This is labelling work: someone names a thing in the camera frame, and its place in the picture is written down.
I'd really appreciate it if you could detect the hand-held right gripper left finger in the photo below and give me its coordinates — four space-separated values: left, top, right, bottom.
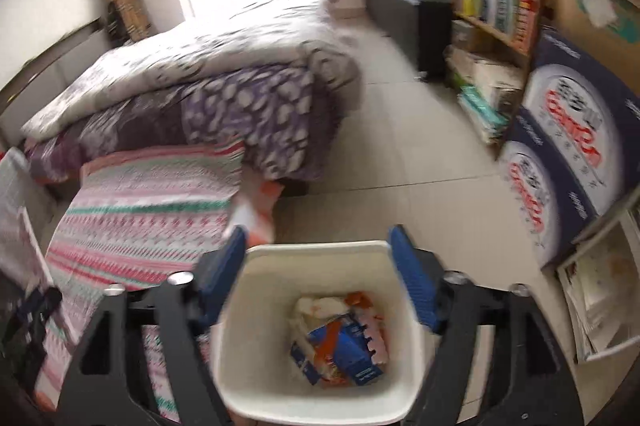
57 226 248 426

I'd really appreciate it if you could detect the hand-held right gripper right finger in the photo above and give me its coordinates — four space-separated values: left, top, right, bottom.
387 225 586 426

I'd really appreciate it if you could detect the white plastic trash bin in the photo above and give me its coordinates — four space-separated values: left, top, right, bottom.
210 241 426 426

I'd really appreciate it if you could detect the blue and white carton box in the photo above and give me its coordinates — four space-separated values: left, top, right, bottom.
307 313 385 388

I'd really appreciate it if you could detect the white tissue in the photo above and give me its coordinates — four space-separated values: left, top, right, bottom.
295 296 348 332

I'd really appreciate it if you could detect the blue foil packet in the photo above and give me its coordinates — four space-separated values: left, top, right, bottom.
290 340 323 386

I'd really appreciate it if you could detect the orange white wrapper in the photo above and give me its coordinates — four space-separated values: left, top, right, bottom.
222 180 286 243

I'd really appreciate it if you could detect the striped patterned mat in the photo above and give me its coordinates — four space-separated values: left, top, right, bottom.
32 141 246 424

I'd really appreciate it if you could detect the grey checked cloth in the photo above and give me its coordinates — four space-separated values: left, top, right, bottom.
0 148 56 292

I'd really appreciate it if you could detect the blue printed carton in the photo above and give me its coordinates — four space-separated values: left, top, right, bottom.
520 23 640 217
497 106 603 271

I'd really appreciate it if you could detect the purple patterned bed sheet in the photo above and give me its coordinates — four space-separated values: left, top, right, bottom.
25 66 343 187

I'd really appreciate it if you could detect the white box of papers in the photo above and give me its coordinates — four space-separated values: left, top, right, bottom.
555 206 640 364

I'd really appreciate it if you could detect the pile of books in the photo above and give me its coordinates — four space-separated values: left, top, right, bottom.
445 31 526 146

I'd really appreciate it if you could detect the white patterned quilt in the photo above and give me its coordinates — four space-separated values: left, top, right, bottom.
20 0 363 142

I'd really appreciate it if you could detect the black storage bench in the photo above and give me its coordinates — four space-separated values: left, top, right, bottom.
367 0 453 79

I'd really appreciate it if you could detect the wooden bookshelf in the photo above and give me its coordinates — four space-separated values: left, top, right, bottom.
445 0 548 149

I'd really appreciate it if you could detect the grey wooden bed headboard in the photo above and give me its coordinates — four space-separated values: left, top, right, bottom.
0 18 108 107

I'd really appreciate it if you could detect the row of upright books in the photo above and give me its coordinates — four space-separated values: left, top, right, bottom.
460 0 541 52

